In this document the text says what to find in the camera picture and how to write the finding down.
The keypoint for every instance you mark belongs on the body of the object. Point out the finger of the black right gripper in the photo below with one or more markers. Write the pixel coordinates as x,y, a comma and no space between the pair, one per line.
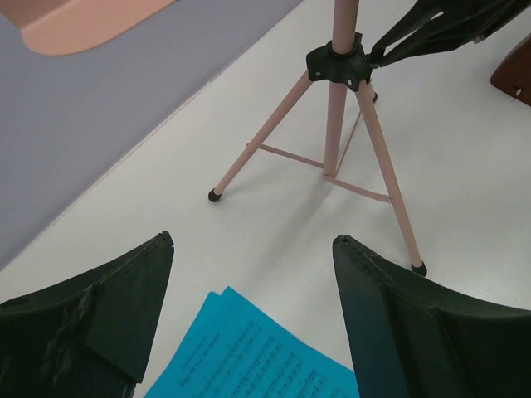
483,24
430,27

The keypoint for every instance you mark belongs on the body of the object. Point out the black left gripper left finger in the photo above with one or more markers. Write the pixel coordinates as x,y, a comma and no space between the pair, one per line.
90,335

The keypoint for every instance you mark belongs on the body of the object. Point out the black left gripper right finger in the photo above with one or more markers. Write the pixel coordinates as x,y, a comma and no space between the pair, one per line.
411,337

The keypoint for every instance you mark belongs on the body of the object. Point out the brown wooden metronome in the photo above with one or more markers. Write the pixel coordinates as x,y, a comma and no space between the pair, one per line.
513,74

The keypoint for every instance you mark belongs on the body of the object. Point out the blue sheet music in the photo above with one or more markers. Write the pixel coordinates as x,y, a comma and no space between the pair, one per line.
210,306
242,352

